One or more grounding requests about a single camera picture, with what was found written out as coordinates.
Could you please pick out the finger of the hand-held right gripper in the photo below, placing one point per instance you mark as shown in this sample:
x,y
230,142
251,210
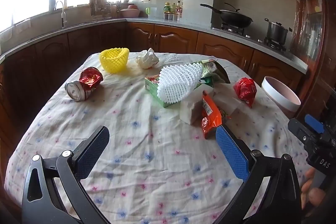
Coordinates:
x,y
298,128
315,123

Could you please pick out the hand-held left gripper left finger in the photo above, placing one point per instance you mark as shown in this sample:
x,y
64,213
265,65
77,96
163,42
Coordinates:
x,y
92,150

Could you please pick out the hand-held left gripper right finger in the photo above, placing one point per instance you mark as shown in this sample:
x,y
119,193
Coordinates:
x,y
232,153

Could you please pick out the pink and white bin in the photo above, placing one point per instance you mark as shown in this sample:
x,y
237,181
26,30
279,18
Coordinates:
x,y
273,96

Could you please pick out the orange snack packet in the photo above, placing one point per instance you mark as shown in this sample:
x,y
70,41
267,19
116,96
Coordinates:
x,y
210,119

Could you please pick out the red wrapper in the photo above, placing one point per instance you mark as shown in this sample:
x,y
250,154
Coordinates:
x,y
245,88

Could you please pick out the crushed red can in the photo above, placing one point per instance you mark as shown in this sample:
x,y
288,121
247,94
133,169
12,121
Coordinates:
x,y
89,79

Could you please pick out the green snack bag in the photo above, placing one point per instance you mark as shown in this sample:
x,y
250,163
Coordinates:
x,y
214,69
207,81

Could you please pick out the green cardboard box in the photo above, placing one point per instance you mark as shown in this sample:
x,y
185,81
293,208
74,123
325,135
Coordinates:
x,y
152,87

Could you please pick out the white foam fruit net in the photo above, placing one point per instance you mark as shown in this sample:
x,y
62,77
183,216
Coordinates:
x,y
178,79

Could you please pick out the yellow foam fruit net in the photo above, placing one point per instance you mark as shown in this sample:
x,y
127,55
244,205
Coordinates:
x,y
114,61

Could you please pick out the white paper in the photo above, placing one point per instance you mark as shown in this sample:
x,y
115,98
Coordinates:
x,y
147,58

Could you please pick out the person's right hand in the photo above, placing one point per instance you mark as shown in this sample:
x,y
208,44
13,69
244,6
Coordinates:
x,y
311,192

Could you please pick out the floral white tablecloth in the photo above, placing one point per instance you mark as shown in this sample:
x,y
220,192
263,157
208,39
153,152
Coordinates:
x,y
157,148

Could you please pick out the steel cooking pot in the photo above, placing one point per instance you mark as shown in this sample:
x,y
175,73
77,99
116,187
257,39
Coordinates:
x,y
277,32

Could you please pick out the gas stove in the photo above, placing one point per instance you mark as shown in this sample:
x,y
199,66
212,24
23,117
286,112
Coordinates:
x,y
252,35

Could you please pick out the black wok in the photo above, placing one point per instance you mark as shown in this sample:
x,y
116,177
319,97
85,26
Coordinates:
x,y
236,19

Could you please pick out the wooden lower cabinets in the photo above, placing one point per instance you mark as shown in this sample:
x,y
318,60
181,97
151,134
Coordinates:
x,y
173,37

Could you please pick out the chrome kitchen faucet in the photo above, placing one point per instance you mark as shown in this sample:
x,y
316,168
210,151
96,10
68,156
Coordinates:
x,y
63,16

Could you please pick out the grey kitchen countertop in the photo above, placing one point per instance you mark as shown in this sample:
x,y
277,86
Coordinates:
x,y
183,24

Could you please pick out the white dish cloth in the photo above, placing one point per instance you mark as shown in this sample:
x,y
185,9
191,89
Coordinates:
x,y
5,36
21,27

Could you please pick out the pink basin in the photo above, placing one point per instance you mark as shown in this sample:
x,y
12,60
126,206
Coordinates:
x,y
130,13

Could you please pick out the dish rack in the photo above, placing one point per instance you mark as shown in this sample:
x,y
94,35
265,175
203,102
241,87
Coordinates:
x,y
99,6

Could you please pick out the green cup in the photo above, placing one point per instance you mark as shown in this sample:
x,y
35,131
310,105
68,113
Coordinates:
x,y
148,11

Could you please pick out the row of condiment bottles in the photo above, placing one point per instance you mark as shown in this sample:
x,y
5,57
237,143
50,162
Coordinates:
x,y
172,12

